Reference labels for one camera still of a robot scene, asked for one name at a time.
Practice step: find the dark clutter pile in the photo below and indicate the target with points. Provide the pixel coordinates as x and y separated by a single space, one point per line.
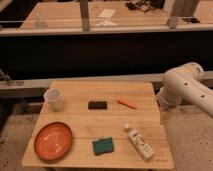
142 5

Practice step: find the white paper sheet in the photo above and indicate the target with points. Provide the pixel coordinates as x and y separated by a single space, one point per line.
107 13

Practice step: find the green sponge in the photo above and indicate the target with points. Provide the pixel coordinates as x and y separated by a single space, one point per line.
104 145

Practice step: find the grey metal bracket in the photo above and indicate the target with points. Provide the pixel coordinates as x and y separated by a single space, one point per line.
173 22

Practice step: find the metal clamp at left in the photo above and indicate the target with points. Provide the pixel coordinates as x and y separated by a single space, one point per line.
9 81

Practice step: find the white plastic cup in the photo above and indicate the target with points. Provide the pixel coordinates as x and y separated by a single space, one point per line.
53 98

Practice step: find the white lotion bottle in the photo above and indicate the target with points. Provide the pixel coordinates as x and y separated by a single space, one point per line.
143 148

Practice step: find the grey metal post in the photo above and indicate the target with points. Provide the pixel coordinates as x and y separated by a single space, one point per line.
84 15

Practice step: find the orange marker pen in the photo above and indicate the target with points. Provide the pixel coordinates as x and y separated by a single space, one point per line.
126 103

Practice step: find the black rectangular block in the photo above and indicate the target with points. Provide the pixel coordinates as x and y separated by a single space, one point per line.
97 105

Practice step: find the orange ceramic bowl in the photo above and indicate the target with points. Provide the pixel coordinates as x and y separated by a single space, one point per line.
53 141

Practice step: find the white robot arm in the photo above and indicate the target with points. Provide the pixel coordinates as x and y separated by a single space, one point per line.
184 83

